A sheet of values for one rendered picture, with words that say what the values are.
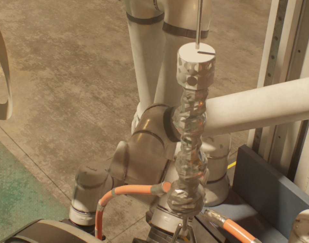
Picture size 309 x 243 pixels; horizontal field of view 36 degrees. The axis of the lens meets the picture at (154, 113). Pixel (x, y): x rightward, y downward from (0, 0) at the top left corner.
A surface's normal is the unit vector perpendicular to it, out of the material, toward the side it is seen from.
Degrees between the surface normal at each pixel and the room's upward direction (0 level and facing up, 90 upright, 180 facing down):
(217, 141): 13
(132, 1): 100
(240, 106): 46
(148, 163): 25
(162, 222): 41
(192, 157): 71
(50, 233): 35
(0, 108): 64
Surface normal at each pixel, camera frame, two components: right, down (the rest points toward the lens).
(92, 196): 0.21, 0.34
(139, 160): 0.08, -0.39
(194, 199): 0.46, 0.18
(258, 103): -0.53, -0.13
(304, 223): -0.07, -0.84
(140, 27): -0.32, 0.73
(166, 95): -0.37, 0.28
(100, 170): 0.27, -0.87
